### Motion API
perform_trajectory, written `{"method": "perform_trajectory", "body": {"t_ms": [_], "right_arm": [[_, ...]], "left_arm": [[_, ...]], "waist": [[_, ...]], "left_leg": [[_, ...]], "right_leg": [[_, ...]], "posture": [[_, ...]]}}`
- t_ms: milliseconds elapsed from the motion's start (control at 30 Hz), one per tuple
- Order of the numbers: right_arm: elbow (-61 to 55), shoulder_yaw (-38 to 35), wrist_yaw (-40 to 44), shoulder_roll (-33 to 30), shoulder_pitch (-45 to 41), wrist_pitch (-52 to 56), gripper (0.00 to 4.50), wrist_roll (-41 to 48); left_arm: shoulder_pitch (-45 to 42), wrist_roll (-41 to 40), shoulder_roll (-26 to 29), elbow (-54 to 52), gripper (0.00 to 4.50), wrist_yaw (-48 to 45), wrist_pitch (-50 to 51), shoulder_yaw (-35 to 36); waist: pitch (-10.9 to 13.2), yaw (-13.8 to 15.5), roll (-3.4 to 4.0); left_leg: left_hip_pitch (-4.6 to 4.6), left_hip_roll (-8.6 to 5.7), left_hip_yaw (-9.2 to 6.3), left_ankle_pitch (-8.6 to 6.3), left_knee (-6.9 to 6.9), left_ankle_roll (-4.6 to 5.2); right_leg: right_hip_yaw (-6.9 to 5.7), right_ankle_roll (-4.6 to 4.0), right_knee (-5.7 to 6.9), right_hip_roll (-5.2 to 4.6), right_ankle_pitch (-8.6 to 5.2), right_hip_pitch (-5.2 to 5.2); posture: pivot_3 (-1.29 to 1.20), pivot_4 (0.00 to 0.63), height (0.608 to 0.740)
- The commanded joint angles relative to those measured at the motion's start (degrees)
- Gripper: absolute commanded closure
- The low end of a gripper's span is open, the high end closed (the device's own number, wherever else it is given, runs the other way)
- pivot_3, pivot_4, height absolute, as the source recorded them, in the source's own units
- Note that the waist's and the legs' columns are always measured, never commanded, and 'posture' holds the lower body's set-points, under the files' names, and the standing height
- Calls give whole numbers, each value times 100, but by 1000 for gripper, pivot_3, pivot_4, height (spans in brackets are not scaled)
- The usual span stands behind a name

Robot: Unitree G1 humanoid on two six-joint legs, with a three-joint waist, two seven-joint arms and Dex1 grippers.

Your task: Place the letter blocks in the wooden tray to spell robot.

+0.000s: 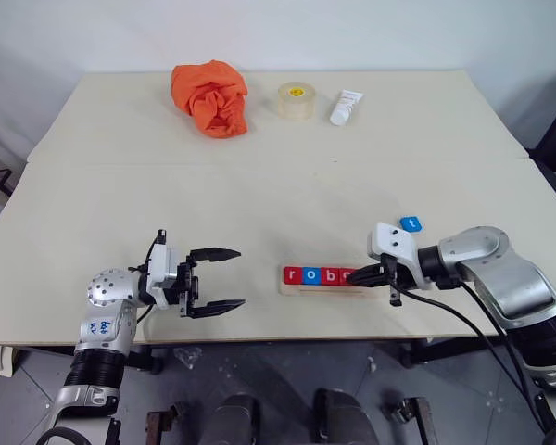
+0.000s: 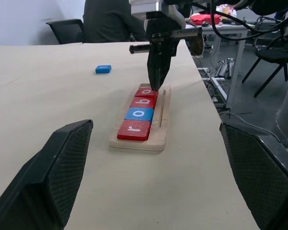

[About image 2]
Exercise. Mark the red letter b block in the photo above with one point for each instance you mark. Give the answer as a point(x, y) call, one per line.
point(138, 104)

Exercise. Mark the white and yellow packet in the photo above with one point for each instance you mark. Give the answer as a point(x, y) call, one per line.
point(226, 10)

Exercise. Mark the black office chair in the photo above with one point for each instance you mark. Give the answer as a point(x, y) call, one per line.
point(67, 31)

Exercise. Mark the black folding chair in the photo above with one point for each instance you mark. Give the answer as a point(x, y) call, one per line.
point(276, 54)

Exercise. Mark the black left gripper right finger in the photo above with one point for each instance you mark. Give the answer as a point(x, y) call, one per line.
point(266, 182)

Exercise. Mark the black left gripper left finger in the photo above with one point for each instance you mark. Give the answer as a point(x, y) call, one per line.
point(38, 182)

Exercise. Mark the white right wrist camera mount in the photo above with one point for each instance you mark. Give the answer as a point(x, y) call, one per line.
point(144, 8)

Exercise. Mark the wooden letter tray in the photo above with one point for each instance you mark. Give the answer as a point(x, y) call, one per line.
point(162, 134)

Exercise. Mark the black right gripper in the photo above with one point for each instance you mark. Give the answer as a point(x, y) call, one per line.
point(160, 26)

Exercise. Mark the blue letter o block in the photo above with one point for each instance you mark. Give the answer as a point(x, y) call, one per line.
point(139, 117)

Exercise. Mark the person in dark clothing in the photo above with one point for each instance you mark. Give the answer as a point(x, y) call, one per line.
point(108, 21)

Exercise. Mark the red letter o block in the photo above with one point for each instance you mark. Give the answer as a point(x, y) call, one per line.
point(141, 92)

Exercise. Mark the red bag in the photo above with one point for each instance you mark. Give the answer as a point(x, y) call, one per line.
point(204, 18)

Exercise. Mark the red letter r block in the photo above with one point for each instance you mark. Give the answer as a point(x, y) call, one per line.
point(134, 135)

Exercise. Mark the grey metal device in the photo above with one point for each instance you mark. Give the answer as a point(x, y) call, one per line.
point(224, 67)

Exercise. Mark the blue letter t block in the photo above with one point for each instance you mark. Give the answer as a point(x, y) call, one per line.
point(103, 69)

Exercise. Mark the white metal desk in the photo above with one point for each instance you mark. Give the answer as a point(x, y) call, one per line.
point(237, 60)

